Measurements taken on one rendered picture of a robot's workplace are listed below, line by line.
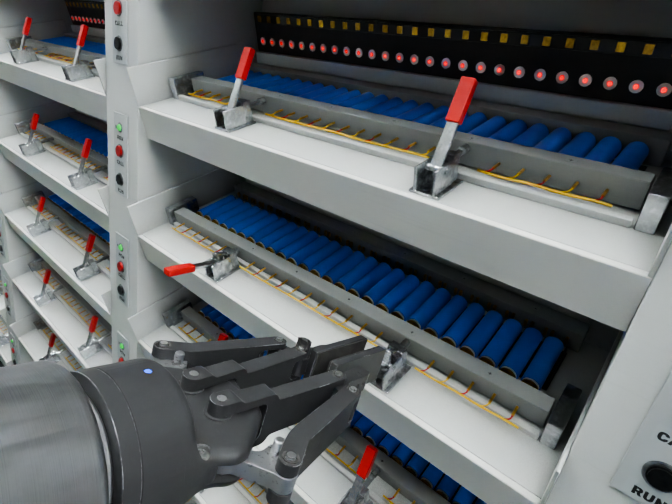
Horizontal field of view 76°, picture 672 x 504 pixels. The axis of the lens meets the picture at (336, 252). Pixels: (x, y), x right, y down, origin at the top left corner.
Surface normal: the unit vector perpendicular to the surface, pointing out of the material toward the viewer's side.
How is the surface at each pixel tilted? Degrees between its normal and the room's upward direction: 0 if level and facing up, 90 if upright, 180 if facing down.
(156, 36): 90
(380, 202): 109
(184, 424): 46
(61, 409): 24
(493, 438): 19
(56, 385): 14
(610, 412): 90
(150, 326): 90
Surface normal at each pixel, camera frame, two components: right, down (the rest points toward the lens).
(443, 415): -0.04, -0.81
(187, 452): 0.80, -0.08
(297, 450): 0.29, -0.94
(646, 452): -0.64, 0.18
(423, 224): -0.66, 0.46
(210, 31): 0.75, 0.36
